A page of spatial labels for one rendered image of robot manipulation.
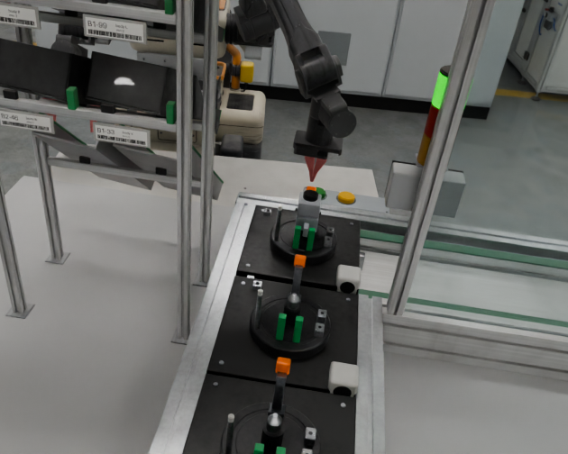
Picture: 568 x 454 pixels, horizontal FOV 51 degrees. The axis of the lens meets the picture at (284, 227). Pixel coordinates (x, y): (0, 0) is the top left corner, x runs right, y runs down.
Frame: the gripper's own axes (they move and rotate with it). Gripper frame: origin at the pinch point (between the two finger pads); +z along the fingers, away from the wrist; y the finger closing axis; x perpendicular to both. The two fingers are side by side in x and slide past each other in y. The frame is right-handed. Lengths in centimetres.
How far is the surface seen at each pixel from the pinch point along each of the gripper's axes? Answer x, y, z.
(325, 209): 3.3, 4.2, 9.6
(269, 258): -19.8, -5.8, 9.1
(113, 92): -30, -33, -25
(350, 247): -11.6, 10.4, 8.6
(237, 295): -32.1, -9.9, 9.5
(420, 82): 296, 63, 73
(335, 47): 287, 1, 56
